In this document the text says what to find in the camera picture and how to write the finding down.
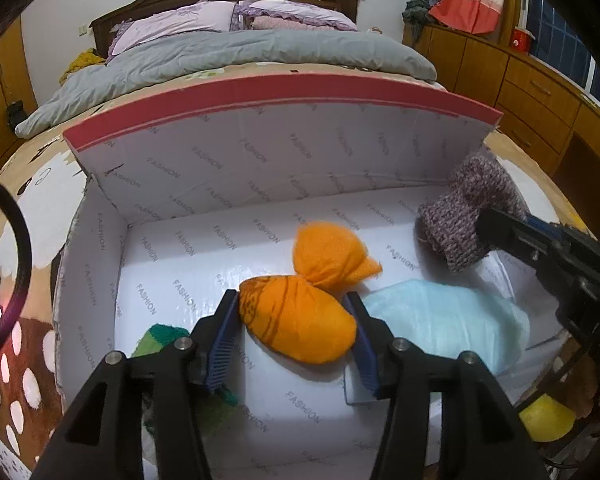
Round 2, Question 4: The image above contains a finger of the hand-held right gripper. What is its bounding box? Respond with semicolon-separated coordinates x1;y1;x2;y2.
522;214;568;238
475;206;546;267

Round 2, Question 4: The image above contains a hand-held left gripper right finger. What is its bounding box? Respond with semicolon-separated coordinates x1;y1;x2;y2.
342;292;551;480

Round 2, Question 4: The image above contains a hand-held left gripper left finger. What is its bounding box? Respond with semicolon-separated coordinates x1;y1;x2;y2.
30;290;241;480

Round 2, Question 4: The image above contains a purple knitted cloth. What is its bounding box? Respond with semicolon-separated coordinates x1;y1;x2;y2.
414;152;531;272

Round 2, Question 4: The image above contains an orange cloth bundle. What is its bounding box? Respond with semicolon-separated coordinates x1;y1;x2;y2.
238;220;383;365

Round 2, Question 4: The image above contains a red and white cardboard box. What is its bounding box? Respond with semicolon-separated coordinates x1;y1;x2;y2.
52;72;581;480

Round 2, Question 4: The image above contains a green knitted cloth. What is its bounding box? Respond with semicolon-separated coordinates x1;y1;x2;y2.
130;324;241;441

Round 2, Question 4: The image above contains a light blue cloth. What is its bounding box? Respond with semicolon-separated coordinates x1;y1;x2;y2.
360;280;531;376

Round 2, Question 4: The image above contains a wooden cabinet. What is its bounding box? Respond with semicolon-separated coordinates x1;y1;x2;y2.
402;22;600;221

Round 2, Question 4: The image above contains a yellow sponge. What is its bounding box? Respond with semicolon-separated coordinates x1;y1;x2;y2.
519;394;578;443

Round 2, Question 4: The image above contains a window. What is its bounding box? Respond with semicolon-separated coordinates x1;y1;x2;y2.
522;0;598;106

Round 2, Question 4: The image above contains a pile of dark clothes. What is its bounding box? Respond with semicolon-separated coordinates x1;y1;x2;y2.
401;0;446;43

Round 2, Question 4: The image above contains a grey duvet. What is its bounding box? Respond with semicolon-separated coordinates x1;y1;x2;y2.
15;27;438;138

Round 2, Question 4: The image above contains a ruffled lilac pillow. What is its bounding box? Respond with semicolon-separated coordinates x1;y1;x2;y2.
237;0;358;32

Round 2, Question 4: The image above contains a black bag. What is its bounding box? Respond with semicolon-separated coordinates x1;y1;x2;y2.
5;101;28;133

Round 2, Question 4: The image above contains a pink fluffy pillow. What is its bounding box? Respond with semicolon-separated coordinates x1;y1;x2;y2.
252;15;301;31

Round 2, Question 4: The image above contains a yellow cloth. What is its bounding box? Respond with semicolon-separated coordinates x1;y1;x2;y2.
60;49;106;83

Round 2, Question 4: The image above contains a plain lilac pillow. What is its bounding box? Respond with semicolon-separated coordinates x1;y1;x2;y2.
107;1;238;58

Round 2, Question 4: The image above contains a wooden wardrobe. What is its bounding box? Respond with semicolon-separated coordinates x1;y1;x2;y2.
0;17;38;176

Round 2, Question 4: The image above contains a black cable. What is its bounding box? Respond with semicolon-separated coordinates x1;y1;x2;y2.
0;172;33;386

